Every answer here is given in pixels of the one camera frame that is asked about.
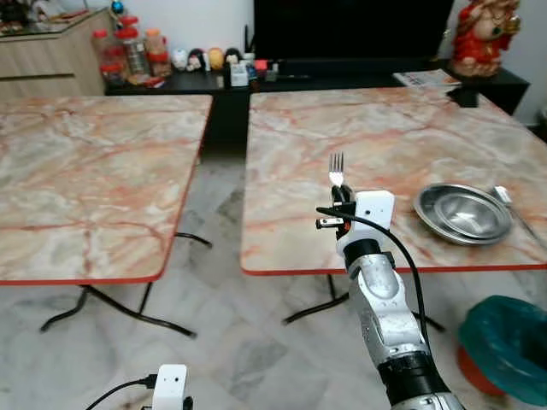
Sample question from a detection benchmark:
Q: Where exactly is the silver metal fork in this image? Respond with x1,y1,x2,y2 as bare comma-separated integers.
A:
329,152,346,189

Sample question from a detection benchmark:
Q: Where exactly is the marble folding table with plate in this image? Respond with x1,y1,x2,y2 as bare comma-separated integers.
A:
239,85,547,334

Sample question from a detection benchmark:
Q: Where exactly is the black television console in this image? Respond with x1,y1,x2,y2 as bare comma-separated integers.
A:
103,58,532,144

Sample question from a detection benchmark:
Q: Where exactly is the stainless steel plate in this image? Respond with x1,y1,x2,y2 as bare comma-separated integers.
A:
414,183,515,248

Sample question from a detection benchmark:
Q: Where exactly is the printed paper leaflet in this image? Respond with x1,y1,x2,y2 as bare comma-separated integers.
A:
392,70,463,89

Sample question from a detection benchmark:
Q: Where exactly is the white small box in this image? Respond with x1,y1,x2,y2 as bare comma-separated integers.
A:
229,61,251,89

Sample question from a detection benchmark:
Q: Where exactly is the silver metal spoon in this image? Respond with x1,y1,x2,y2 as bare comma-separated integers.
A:
492,185,545,247

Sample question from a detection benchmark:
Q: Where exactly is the black television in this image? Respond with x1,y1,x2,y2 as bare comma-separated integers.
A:
253,0,455,63

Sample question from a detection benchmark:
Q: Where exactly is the yellow small doll figure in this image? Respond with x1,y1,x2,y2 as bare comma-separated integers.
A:
208,47,226,72

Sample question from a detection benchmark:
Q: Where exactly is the red and gold figurine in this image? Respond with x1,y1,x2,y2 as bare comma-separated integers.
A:
450,0,521,79

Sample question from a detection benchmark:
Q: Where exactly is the orange-filled red-lidded jar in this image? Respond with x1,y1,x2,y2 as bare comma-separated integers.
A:
144,28,173,79

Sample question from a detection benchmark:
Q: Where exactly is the empty marble folding table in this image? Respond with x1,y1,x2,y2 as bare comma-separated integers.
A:
0,94,214,338

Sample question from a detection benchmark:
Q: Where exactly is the tall red-lidded plastic jar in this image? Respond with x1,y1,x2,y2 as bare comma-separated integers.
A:
115,16,151,83

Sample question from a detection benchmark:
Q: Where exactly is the small red-lidded plastic jar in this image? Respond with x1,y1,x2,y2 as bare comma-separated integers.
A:
91,29,127,86

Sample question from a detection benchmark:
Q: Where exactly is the light wooden cabinet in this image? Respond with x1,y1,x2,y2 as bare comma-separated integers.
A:
0,9,114,100

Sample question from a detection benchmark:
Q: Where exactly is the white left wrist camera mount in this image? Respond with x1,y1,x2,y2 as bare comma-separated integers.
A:
151,365,189,410

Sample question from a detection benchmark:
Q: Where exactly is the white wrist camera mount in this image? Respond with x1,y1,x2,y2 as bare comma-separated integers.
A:
335,190,396,258
151,365,189,410

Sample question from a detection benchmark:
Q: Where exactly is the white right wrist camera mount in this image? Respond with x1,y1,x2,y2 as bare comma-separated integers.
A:
335,190,396,258

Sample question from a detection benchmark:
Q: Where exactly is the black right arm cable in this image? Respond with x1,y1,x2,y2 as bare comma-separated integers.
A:
315,207,430,347

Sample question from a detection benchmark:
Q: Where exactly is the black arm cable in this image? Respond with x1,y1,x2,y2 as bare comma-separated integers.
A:
84,374,158,410
315,207,430,347

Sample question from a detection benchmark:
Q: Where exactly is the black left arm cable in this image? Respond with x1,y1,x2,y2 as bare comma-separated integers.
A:
84,374,158,410

